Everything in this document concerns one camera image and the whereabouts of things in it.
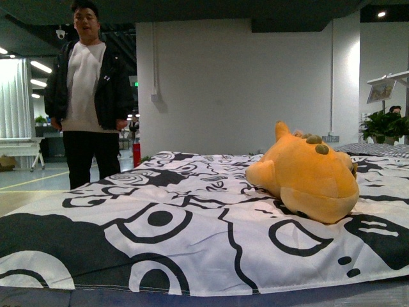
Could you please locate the man in black jacket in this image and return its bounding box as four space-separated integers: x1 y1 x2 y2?
44 1 134 189

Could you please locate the grey striped pillow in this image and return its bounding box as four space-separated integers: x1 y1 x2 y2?
334 143 409 159

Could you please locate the white folding table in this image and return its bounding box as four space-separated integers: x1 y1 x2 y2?
1 137 45 172

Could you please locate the framed picture on stand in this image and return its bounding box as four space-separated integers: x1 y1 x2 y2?
367 77 396 104

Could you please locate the black and white patterned bedsheet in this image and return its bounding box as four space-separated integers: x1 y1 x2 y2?
1 152 408 296

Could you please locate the orange plush dinosaur toy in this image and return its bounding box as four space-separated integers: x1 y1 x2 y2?
245 121 359 224

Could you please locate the red fire extinguisher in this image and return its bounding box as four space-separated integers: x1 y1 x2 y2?
132 143 141 168

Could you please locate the green potted plant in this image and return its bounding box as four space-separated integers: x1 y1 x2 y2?
360 111 408 143

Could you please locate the white dome security camera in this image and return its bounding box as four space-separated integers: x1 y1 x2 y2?
56 25 66 40

